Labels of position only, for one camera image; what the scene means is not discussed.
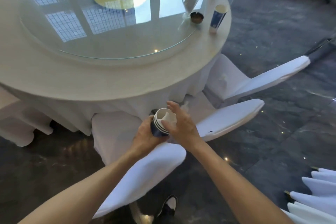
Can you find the small dark round ashtray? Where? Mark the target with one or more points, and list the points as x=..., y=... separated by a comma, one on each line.
x=196, y=17

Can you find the person's right forearm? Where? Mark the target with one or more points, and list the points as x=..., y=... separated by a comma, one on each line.
x=231, y=184

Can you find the person's right hand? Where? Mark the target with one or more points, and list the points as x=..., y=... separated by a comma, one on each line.
x=183, y=128

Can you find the person's left forearm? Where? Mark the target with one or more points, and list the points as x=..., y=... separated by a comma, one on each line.
x=86, y=187

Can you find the stack of blue paper cups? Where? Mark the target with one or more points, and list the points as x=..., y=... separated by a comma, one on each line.
x=158, y=122

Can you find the white round tablecloth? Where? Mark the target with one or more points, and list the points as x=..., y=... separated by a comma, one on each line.
x=86, y=74

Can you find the person's left hand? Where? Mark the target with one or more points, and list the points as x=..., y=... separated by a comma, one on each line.
x=143, y=138

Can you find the clear acrylic sign holder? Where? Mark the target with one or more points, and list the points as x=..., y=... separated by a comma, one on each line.
x=190, y=0

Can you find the round glass turntable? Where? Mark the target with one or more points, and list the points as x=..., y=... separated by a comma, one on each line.
x=105, y=21

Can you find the person's right thumb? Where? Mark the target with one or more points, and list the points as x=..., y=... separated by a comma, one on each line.
x=166, y=125

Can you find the black and white shoe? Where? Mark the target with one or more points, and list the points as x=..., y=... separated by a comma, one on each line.
x=168, y=206

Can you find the person's left thumb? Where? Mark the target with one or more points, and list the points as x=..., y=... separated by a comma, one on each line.
x=148, y=121

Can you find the blue and white paper cup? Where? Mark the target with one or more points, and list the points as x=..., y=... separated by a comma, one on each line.
x=217, y=19

